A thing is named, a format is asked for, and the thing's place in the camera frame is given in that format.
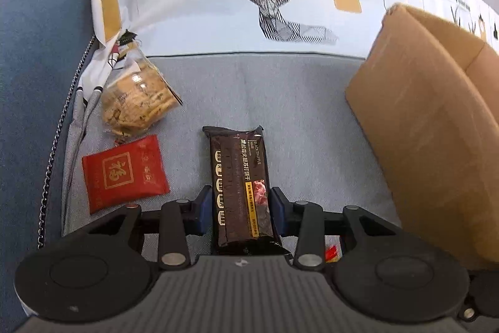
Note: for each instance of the blue sofa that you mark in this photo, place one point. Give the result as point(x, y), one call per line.
point(35, 64)

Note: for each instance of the clear cracker bag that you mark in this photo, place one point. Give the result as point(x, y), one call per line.
point(132, 99)

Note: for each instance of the cardboard box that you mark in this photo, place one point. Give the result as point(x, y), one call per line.
point(421, 122)

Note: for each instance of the small red wrapper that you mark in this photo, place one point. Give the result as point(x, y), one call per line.
point(331, 254)

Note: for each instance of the dark brown cracker packet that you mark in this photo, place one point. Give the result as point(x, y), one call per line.
point(234, 181)

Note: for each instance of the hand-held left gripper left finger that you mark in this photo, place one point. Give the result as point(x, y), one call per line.
point(204, 210)

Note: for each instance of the red square packet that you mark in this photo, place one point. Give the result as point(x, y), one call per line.
point(124, 173)

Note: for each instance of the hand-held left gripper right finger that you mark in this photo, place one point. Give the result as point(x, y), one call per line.
point(278, 214)

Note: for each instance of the grey seat cushion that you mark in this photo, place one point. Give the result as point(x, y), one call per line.
point(304, 114)

